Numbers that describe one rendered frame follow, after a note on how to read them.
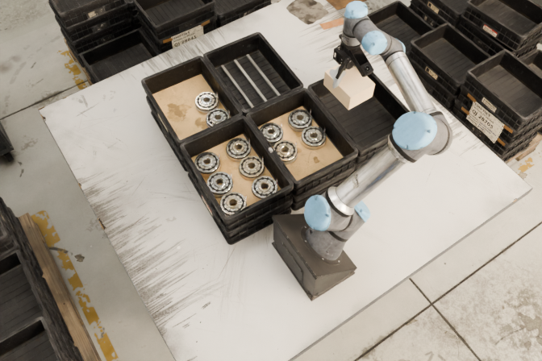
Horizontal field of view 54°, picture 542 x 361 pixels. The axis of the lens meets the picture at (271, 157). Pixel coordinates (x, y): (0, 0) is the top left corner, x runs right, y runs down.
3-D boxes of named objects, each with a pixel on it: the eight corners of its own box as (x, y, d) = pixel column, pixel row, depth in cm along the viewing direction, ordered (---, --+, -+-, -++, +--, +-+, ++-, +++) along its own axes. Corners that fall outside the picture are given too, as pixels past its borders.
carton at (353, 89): (372, 97, 210) (375, 84, 204) (348, 109, 207) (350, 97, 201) (347, 72, 218) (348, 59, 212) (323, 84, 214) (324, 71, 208)
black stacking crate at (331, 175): (356, 168, 220) (359, 152, 210) (294, 201, 211) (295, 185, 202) (304, 104, 239) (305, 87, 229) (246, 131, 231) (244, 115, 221)
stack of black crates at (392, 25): (433, 62, 344) (442, 35, 325) (398, 81, 335) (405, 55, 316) (392, 26, 363) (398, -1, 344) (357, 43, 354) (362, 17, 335)
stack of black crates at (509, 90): (530, 146, 307) (565, 94, 270) (494, 170, 298) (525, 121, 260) (479, 101, 326) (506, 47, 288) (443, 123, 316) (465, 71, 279)
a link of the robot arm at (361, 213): (356, 240, 195) (380, 215, 190) (335, 239, 186) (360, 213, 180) (338, 215, 202) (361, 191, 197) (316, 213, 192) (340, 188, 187)
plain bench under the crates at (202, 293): (480, 255, 285) (533, 188, 227) (223, 443, 236) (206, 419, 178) (305, 72, 360) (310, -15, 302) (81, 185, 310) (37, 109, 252)
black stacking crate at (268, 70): (303, 104, 239) (305, 87, 230) (245, 130, 231) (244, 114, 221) (260, 49, 258) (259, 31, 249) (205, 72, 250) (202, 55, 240)
